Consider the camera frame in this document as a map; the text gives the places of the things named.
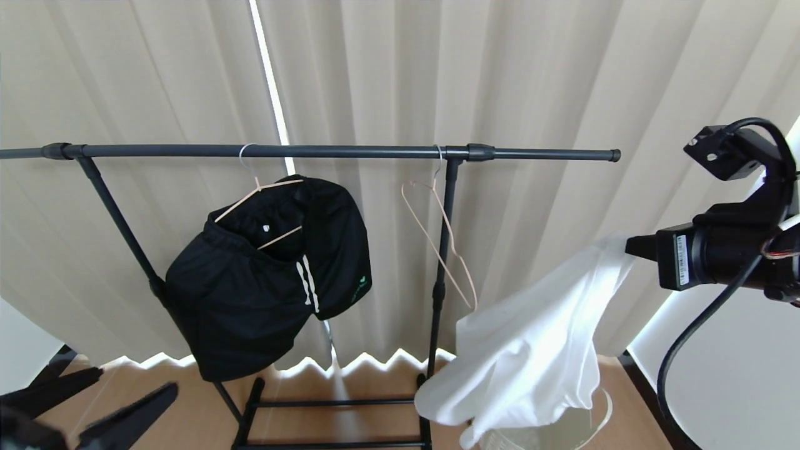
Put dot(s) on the beige curtain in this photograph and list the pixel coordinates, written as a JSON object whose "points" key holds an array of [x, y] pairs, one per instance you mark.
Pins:
{"points": [[531, 75]]}

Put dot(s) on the white laundry basket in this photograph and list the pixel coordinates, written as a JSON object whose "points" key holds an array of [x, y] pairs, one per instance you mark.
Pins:
{"points": [[562, 431]]}

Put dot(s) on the white garment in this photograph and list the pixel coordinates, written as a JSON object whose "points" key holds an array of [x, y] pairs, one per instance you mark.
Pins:
{"points": [[531, 350]]}

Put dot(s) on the black clothes rack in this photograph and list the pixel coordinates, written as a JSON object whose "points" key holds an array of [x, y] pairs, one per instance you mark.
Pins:
{"points": [[344, 151]]}

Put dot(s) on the black shorts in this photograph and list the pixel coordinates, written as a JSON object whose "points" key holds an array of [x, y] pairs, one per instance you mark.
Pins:
{"points": [[250, 312]]}

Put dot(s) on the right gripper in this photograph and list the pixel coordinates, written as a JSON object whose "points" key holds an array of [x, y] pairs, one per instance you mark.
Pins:
{"points": [[725, 256]]}

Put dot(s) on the pink clothes hanger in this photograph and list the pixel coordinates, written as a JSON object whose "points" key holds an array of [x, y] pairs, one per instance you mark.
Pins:
{"points": [[250, 194], [431, 240]]}

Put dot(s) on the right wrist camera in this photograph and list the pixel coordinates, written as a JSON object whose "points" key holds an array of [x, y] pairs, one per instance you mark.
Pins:
{"points": [[731, 150]]}

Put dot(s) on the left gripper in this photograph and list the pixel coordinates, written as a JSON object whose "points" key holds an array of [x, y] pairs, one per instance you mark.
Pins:
{"points": [[25, 434]]}

